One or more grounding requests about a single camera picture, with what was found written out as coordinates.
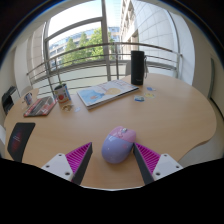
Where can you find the pink and lilac computer mouse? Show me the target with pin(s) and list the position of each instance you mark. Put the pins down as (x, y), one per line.
(116, 146)

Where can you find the grey metal balcony railing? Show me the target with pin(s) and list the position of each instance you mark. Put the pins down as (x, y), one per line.
(86, 64)

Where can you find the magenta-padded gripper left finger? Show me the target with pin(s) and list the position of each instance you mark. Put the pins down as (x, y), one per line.
(60, 164)

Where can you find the printed tin can planter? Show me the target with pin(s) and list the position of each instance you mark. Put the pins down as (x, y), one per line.
(62, 94)

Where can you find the red magazine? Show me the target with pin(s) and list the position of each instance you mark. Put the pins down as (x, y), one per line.
(40, 106)

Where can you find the light blue picture book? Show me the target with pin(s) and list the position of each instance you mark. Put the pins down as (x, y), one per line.
(106, 91)

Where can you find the tall black drink bottle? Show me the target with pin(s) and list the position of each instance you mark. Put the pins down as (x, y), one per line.
(137, 68)

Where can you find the yellow round sticker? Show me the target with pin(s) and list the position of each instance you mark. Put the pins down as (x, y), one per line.
(149, 95)

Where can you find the white chair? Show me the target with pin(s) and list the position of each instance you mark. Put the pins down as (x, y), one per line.
(2, 140)
(128, 68)
(26, 90)

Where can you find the small blue sticker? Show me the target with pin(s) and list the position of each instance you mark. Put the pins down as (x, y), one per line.
(150, 88)

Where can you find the printed mug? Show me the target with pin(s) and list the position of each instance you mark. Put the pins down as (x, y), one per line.
(28, 98)

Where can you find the small pale sticker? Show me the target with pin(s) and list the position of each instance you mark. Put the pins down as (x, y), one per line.
(77, 109)

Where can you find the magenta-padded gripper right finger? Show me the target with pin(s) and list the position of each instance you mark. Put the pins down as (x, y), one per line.
(165, 164)

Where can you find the black red-printed mouse pad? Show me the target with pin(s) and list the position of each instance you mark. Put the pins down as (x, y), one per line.
(20, 140)

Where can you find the blue round sticker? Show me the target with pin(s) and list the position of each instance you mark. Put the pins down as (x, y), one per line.
(139, 98)

